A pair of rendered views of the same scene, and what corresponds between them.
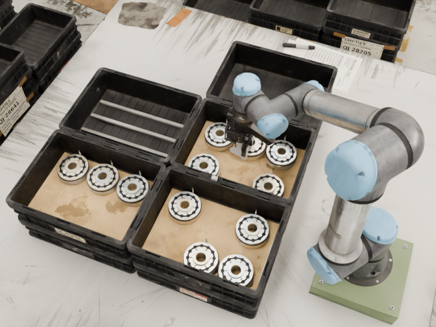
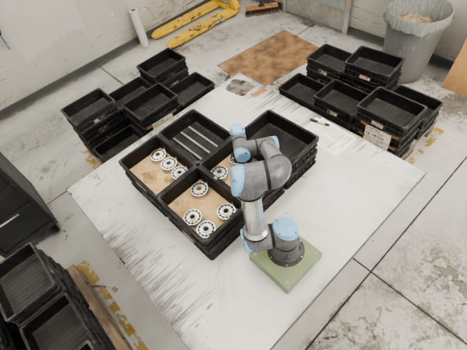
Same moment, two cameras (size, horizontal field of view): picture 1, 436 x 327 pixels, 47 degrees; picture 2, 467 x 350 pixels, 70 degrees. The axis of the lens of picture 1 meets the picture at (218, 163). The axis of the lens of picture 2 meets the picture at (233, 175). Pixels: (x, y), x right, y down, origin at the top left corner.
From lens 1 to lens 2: 0.71 m
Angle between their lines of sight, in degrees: 20
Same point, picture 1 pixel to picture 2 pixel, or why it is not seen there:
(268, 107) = (241, 144)
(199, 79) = not seen: hidden behind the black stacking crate
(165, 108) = (218, 137)
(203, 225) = (204, 202)
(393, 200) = (329, 226)
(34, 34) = (192, 89)
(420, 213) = (342, 239)
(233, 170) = not seen: hidden behind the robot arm
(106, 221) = (160, 185)
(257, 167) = not seen: hidden behind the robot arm
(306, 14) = (352, 106)
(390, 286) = (293, 271)
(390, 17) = (405, 118)
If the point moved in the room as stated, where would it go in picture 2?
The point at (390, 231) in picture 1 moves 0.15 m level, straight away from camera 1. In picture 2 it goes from (288, 233) to (315, 218)
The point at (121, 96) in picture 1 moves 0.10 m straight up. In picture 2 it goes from (199, 126) to (197, 115)
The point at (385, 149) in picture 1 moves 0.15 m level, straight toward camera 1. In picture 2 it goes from (253, 172) to (219, 194)
